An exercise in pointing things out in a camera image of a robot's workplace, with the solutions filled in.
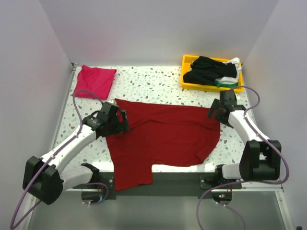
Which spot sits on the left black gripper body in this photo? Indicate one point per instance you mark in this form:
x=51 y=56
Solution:
x=114 y=123

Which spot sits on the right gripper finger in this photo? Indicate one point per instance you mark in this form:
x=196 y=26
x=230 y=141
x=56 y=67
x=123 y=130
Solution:
x=216 y=104
x=213 y=113

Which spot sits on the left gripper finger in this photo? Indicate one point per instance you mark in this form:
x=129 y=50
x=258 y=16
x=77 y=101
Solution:
x=120 y=131
x=124 y=123

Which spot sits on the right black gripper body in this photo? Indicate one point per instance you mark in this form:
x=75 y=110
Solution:
x=222 y=120

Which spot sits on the dark red t shirt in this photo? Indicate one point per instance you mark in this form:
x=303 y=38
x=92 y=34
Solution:
x=175 y=135

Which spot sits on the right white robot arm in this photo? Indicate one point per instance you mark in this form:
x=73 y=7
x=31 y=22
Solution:
x=260 y=159

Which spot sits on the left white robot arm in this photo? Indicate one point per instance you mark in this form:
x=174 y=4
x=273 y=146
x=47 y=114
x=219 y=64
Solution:
x=45 y=178

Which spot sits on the green t shirt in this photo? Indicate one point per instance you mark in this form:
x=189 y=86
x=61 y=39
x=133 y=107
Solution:
x=225 y=85

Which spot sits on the black t shirt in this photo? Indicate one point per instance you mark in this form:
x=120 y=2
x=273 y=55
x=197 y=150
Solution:
x=203 y=71

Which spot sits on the folded pink t shirt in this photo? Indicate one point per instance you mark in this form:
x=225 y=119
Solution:
x=95 y=80

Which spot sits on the white t shirt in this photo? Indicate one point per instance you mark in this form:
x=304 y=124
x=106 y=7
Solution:
x=231 y=72

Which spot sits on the yellow plastic bin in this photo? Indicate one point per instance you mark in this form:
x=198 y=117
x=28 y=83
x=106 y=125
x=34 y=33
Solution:
x=186 y=62

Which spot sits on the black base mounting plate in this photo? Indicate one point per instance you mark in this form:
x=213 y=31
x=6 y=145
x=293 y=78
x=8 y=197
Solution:
x=164 y=184

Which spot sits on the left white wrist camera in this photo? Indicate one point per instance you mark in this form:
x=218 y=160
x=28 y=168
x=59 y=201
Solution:
x=112 y=102

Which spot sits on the aluminium frame rail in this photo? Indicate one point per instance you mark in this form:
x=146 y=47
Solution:
x=73 y=70

